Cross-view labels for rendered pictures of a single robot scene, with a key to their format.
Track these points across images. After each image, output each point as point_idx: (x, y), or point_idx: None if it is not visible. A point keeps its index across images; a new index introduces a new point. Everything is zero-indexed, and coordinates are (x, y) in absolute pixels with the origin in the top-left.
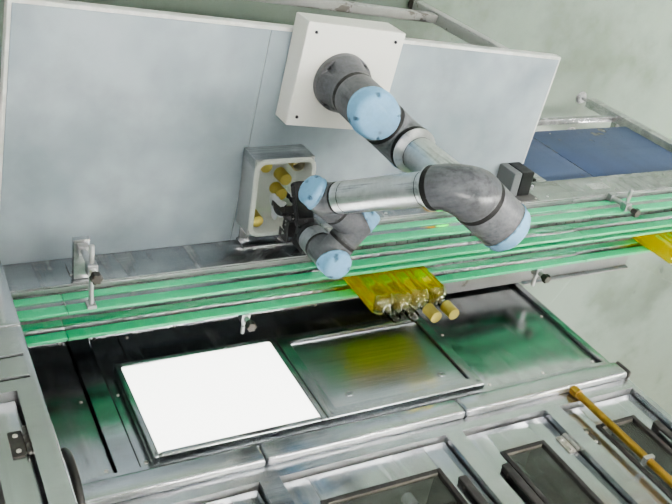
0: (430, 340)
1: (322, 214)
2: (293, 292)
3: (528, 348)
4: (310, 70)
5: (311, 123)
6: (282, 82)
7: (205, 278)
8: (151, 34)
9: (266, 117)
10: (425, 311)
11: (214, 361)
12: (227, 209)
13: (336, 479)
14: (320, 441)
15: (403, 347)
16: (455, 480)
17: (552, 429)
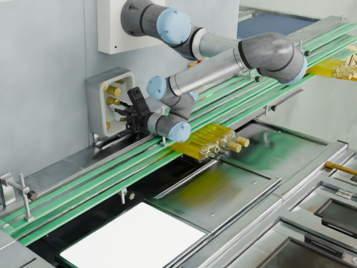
0: (234, 166)
1: (167, 100)
2: (143, 165)
3: (286, 151)
4: (117, 12)
5: (125, 49)
6: (98, 27)
7: (90, 174)
8: (10, 14)
9: (93, 54)
10: (230, 147)
11: (117, 227)
12: (83, 125)
13: (237, 267)
14: (215, 248)
15: (222, 175)
16: (302, 239)
17: (330, 190)
